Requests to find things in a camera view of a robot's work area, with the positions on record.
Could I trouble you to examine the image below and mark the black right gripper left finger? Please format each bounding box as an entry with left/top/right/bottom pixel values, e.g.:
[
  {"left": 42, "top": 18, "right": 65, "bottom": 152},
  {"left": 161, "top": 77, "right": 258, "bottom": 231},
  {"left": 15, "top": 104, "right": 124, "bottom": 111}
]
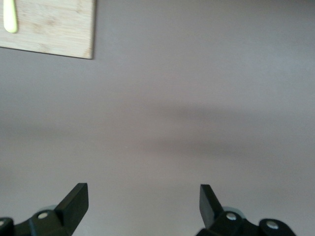
[{"left": 0, "top": 182, "right": 89, "bottom": 236}]

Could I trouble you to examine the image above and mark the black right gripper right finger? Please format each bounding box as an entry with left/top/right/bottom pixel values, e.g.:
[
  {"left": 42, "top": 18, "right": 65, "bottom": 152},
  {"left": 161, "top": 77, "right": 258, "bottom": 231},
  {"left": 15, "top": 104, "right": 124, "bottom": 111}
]
[{"left": 195, "top": 184, "right": 296, "bottom": 236}]

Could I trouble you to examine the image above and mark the bamboo cutting board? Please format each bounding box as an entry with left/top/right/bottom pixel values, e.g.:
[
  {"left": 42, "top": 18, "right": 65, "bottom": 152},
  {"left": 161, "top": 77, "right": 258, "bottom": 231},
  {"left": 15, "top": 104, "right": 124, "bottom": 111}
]
[{"left": 0, "top": 0, "right": 95, "bottom": 60}]

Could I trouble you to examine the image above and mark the yellow plastic fork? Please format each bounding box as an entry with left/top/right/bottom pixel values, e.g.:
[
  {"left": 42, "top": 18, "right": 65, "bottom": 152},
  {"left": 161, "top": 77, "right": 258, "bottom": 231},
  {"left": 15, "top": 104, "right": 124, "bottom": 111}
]
[{"left": 3, "top": 0, "right": 19, "bottom": 34}]

